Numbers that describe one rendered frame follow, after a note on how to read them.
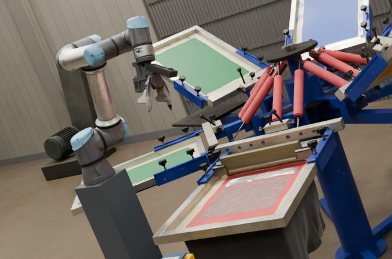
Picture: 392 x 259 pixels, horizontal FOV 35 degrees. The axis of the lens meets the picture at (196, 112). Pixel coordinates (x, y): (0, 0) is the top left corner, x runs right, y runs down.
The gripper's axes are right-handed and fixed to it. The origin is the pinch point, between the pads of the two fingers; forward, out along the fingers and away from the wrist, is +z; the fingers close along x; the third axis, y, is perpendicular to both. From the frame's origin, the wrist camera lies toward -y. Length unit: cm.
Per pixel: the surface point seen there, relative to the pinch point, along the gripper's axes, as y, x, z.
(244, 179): 8, -68, 35
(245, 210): -5, -37, 45
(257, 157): 1, -72, 26
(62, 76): 461, -482, -128
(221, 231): -3, -18, 49
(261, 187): -5, -56, 39
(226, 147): 27, -94, 19
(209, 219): 10, -33, 46
